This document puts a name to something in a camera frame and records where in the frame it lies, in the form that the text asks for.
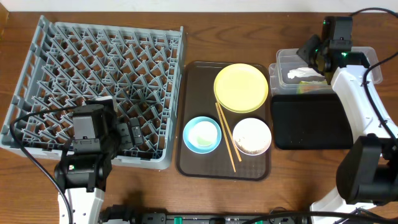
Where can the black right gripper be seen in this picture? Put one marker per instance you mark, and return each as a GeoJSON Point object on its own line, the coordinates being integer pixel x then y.
{"type": "Point", "coordinates": [303, 51]}

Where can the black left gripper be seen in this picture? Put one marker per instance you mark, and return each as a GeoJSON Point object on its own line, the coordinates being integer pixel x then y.
{"type": "Point", "coordinates": [125, 134]}

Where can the white napkin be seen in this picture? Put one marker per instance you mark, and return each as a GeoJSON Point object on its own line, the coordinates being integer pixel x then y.
{"type": "Point", "coordinates": [303, 72]}

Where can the green food scrap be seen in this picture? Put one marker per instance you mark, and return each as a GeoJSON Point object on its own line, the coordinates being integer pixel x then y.
{"type": "Point", "coordinates": [314, 88]}

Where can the light blue bowl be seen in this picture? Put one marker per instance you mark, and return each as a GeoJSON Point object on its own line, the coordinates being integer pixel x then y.
{"type": "Point", "coordinates": [190, 125]}

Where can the patterned wooden chopstick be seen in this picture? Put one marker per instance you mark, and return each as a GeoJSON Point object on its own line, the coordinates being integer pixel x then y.
{"type": "Point", "coordinates": [225, 136]}

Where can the plain wooden chopstick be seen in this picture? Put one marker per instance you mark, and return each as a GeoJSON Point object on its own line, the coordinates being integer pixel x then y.
{"type": "Point", "coordinates": [229, 130]}

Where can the white pinkish bowl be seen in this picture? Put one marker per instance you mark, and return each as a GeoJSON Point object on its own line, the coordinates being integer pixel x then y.
{"type": "Point", "coordinates": [252, 136]}

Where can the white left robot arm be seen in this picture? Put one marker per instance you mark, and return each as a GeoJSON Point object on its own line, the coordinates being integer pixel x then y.
{"type": "Point", "coordinates": [98, 137]}

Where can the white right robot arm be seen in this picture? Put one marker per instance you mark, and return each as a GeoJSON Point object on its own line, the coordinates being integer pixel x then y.
{"type": "Point", "coordinates": [367, 176]}

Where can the clear plastic waste bin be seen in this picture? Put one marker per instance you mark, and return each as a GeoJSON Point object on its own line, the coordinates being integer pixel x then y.
{"type": "Point", "coordinates": [287, 60]}

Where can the black waste tray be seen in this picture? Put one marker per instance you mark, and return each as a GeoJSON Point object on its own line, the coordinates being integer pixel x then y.
{"type": "Point", "coordinates": [310, 122]}

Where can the grey plastic dishwasher rack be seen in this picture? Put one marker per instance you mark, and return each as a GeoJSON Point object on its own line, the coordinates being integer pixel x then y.
{"type": "Point", "coordinates": [69, 63]}

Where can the yellow round plate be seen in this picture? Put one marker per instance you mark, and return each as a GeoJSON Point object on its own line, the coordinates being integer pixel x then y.
{"type": "Point", "coordinates": [241, 88]}

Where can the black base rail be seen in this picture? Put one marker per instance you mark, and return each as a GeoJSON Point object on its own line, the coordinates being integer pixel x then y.
{"type": "Point", "coordinates": [126, 214]}

